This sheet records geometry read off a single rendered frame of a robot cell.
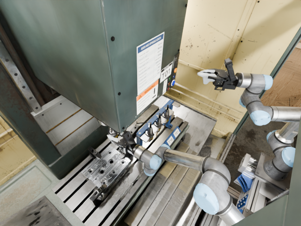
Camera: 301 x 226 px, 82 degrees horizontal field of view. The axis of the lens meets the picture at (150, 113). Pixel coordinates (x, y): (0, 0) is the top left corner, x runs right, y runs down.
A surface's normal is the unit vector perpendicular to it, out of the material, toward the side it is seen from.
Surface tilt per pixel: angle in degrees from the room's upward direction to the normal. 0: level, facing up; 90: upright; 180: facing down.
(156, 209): 8
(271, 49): 90
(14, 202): 0
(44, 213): 24
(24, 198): 0
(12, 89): 90
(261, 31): 90
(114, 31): 90
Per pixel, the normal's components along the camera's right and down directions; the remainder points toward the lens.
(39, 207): 0.27, -0.86
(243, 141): 0.04, -0.69
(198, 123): -0.20, -0.40
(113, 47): 0.81, 0.45
